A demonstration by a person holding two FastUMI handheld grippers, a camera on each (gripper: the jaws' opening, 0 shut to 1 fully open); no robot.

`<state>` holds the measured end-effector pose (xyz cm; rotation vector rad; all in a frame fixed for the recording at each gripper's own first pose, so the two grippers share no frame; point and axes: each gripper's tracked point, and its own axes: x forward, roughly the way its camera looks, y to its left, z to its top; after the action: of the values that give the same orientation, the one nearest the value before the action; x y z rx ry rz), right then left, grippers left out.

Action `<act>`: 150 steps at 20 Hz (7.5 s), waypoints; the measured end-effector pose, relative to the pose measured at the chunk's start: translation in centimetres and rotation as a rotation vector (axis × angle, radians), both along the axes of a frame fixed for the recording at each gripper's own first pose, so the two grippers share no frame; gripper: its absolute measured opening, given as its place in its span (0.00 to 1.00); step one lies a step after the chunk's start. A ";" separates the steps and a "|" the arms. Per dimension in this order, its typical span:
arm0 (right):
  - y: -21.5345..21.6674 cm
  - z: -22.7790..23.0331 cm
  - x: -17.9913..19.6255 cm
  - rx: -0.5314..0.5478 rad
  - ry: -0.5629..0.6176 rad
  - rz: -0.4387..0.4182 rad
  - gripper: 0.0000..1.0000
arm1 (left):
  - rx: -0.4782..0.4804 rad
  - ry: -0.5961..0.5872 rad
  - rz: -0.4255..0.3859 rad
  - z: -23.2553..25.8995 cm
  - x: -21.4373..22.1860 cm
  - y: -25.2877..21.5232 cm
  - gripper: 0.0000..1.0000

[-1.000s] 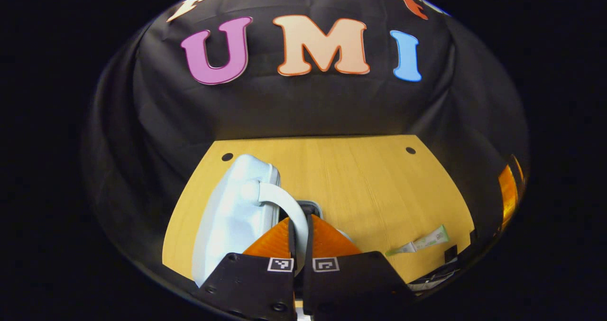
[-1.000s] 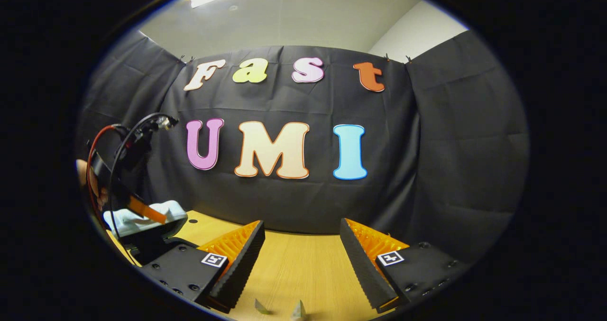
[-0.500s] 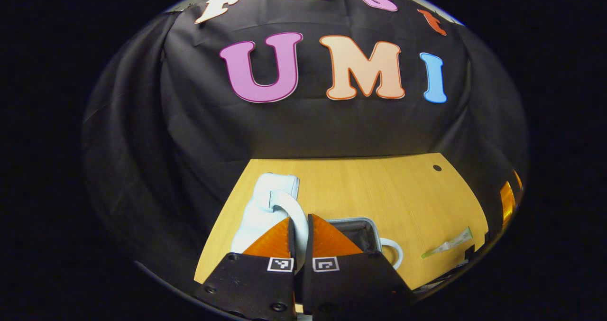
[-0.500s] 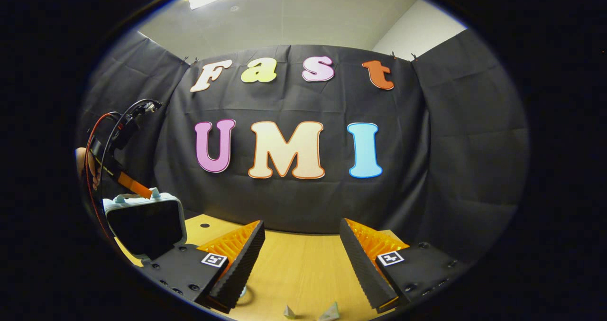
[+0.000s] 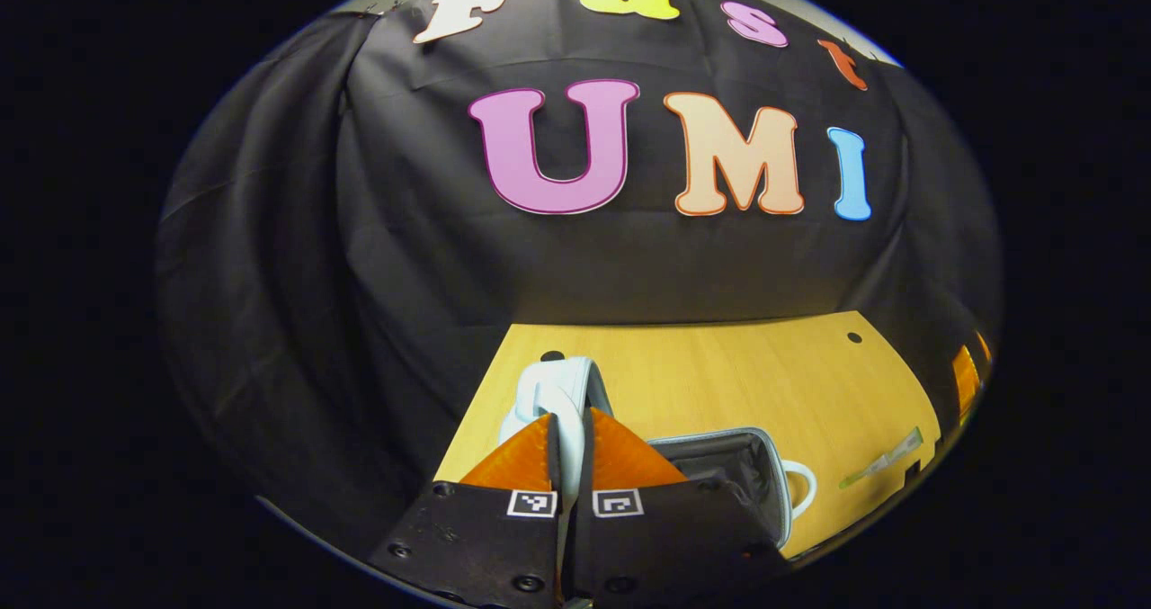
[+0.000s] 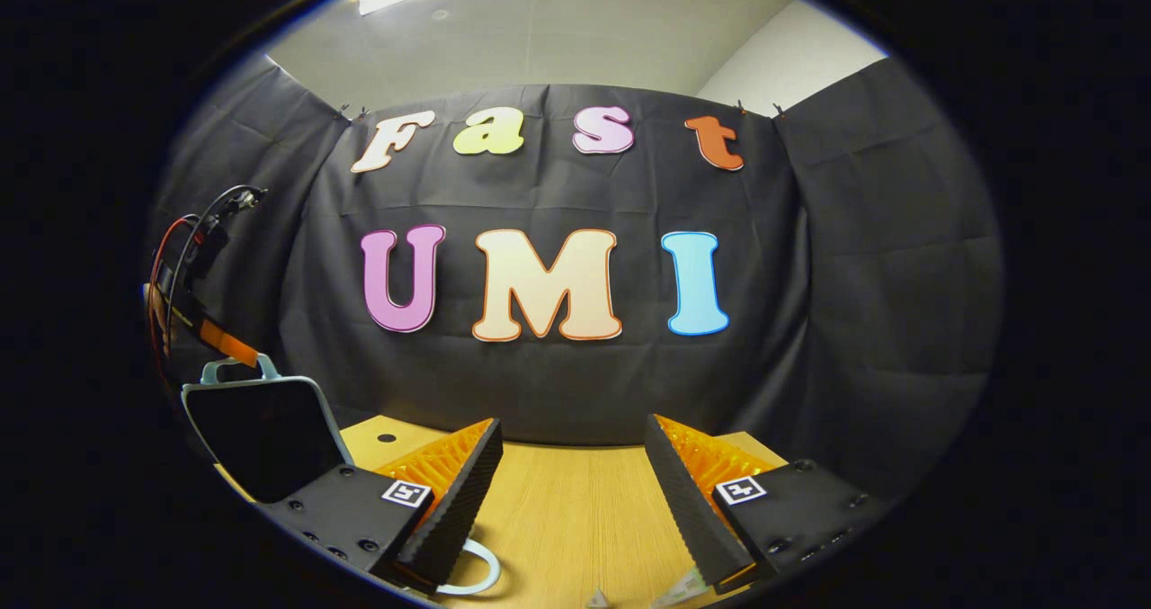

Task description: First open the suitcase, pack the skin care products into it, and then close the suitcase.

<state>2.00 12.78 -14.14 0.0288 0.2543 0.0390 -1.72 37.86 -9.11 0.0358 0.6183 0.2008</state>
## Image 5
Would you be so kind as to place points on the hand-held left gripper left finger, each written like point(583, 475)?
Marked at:
point(477, 537)

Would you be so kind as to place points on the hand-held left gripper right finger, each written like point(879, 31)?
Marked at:
point(665, 537)

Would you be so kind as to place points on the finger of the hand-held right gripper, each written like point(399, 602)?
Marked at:
point(984, 346)
point(965, 380)

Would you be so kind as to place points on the white green skin care tube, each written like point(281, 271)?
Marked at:
point(886, 459)

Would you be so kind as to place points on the light blue suitcase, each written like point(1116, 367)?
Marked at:
point(562, 384)

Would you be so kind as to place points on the black backdrop cloth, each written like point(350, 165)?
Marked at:
point(360, 231)

